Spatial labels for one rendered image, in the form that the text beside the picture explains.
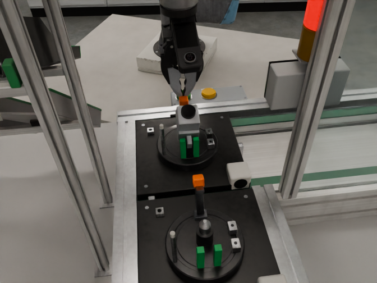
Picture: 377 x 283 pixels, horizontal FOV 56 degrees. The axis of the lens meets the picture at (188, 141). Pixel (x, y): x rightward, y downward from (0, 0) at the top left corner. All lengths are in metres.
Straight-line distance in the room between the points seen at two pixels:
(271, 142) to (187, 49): 0.37
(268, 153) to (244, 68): 0.49
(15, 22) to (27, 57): 0.04
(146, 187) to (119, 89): 0.55
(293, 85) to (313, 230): 0.37
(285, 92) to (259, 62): 0.77
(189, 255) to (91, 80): 0.83
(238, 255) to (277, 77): 0.30
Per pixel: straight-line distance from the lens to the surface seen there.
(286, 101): 0.61
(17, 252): 0.87
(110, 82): 1.27
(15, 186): 1.00
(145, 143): 0.84
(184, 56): 0.67
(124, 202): 0.75
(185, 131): 0.74
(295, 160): 0.67
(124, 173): 0.80
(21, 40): 0.43
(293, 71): 0.59
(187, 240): 0.65
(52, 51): 0.63
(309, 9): 0.55
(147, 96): 1.18
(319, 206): 0.81
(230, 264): 0.63
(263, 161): 0.88
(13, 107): 0.78
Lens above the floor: 1.54
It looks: 43 degrees down
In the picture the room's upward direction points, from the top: 2 degrees counter-clockwise
